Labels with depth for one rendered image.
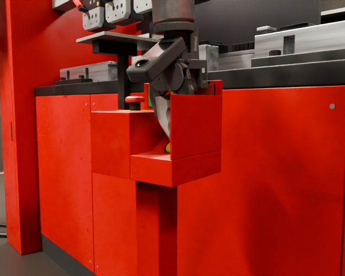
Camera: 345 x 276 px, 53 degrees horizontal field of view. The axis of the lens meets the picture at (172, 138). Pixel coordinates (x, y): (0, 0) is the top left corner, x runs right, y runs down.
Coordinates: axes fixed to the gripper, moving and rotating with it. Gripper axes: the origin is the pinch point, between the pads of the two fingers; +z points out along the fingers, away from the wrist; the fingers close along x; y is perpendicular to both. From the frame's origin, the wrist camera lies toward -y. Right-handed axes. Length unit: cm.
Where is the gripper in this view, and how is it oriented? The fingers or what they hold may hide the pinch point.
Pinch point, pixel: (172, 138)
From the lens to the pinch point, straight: 63.4
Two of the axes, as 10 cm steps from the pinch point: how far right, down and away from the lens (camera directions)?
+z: 0.5, 9.8, 1.7
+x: -7.9, -0.6, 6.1
